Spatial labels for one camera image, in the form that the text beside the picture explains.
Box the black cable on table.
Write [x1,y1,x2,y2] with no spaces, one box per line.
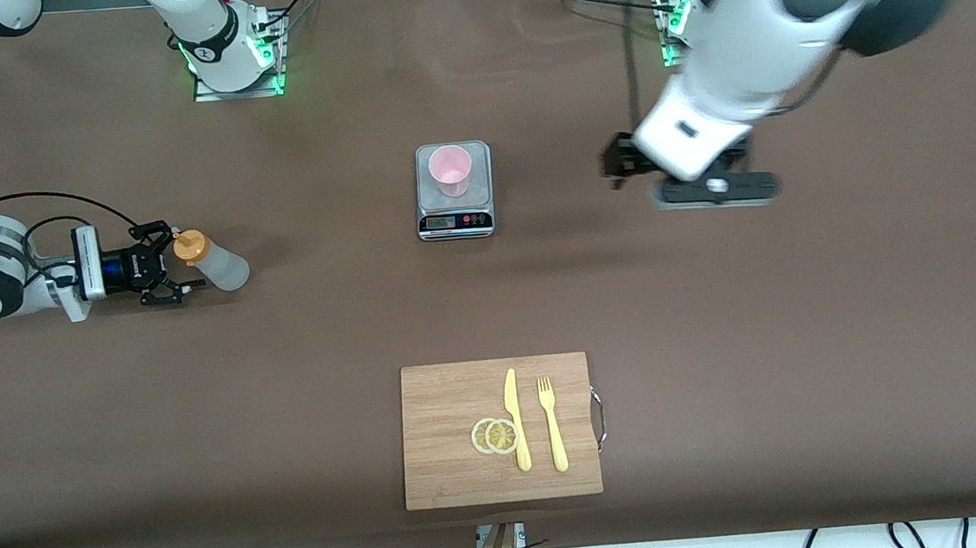
[513,0,679,30]

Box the yellow plastic knife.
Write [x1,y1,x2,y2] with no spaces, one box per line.
[501,366,533,474]

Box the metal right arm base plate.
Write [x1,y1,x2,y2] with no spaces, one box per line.
[185,7,292,104]

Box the translucent sauce bottle orange cap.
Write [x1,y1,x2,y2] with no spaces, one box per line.
[171,224,252,297]

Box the yellow plastic fork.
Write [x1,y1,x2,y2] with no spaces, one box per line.
[536,374,570,474]

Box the small metal bracket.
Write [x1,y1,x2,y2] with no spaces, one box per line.
[474,521,529,548]

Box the lemon slice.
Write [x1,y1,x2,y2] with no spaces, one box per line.
[483,417,521,457]
[469,417,502,457]

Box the wooden cutting board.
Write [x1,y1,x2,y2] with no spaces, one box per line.
[391,349,605,513]

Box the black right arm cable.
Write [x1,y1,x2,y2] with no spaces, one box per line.
[0,181,145,268]

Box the pink plastic cup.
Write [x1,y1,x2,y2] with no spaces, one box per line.
[426,143,477,200]

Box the silver digital kitchen scale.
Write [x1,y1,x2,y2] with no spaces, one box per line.
[409,138,500,245]

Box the metal cutting board handle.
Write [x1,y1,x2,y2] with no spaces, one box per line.
[586,384,610,453]

